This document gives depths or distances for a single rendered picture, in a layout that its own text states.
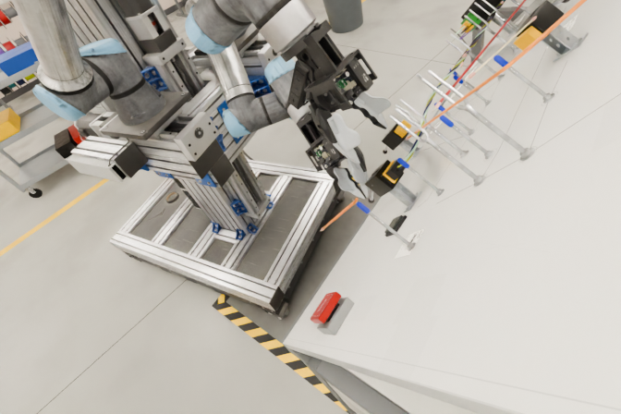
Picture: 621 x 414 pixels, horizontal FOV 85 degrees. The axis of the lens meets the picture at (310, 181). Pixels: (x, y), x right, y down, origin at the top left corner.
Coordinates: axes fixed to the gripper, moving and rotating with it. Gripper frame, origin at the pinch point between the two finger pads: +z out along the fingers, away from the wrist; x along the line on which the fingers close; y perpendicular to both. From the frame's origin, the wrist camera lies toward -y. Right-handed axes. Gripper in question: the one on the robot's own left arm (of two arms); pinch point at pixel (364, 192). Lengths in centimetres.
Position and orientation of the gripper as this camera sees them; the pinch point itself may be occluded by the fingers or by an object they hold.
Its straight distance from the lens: 75.3
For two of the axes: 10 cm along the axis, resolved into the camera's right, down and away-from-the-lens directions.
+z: 5.3, 8.4, -1.5
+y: -4.5, 1.3, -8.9
